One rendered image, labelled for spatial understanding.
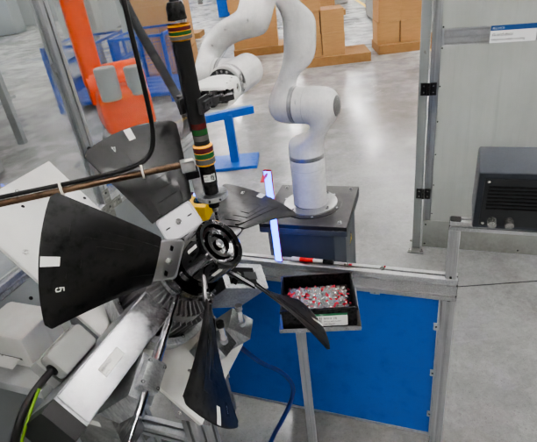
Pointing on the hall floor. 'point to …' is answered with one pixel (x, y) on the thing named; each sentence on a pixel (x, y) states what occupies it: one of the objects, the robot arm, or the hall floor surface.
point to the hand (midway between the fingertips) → (193, 104)
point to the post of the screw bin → (306, 385)
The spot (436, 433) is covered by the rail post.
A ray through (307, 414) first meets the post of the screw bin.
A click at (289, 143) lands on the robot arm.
